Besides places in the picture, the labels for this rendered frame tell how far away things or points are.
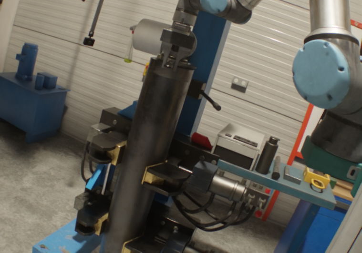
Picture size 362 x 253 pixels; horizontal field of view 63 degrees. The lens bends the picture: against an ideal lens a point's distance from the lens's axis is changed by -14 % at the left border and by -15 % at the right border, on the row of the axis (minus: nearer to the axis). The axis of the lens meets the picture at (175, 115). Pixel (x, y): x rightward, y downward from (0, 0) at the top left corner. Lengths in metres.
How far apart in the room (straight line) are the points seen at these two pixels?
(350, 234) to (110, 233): 1.33
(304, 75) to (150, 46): 1.86
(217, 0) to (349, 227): 0.86
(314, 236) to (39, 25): 4.17
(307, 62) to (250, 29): 2.80
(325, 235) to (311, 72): 2.00
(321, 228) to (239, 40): 2.07
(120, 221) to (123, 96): 2.37
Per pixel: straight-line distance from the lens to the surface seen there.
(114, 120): 1.95
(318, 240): 2.67
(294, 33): 3.54
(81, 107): 4.28
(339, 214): 2.59
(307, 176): 1.98
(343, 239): 0.92
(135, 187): 1.69
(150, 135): 1.58
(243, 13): 1.29
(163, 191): 1.57
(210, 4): 1.20
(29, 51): 4.12
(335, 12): 0.83
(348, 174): 0.95
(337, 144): 0.91
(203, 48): 1.97
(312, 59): 0.77
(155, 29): 2.52
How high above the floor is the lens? 1.60
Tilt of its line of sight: 13 degrees down
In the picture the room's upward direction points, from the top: 17 degrees clockwise
